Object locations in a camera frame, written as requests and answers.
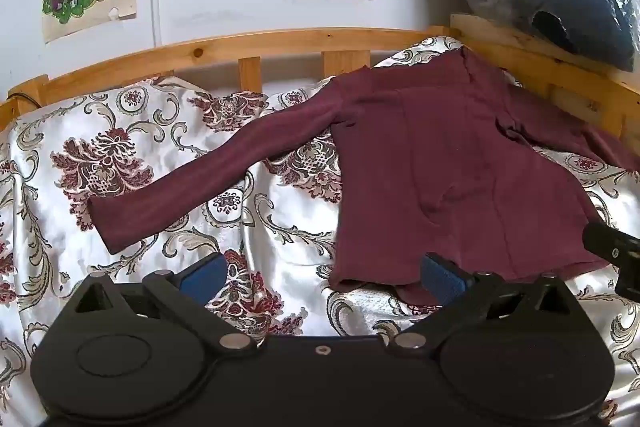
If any white floral satin blanket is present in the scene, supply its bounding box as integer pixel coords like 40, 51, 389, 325
0, 34, 640, 427

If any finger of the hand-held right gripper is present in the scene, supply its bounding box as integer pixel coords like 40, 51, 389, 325
616, 268, 640, 303
582, 219, 640, 268

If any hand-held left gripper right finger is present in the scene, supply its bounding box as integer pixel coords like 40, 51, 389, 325
387, 252, 583, 353

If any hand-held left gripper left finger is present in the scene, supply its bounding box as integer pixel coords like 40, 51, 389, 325
65, 252, 259, 354

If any maroon long-sleeve shirt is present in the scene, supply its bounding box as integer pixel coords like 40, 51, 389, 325
87, 47, 640, 308

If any wooden bed frame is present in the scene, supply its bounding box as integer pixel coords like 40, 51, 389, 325
0, 13, 640, 142

